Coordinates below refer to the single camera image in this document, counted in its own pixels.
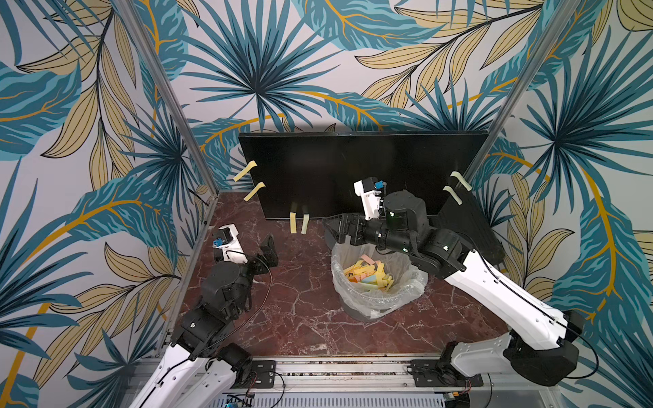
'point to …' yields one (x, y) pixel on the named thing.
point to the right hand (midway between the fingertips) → (331, 220)
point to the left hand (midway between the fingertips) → (258, 241)
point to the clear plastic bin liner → (367, 299)
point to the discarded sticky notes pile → (368, 270)
